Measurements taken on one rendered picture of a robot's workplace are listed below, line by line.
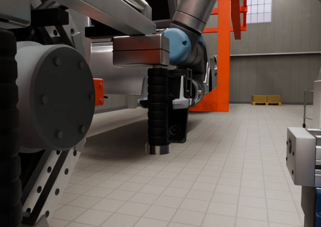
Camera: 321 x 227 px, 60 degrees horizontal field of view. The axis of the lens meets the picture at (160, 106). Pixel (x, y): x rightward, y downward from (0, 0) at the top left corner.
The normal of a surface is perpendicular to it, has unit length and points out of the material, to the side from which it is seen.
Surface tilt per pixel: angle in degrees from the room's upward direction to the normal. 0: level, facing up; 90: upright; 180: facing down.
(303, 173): 90
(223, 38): 90
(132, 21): 90
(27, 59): 49
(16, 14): 90
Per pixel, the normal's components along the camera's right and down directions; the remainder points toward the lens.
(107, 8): 0.96, 0.02
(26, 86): -0.28, -0.13
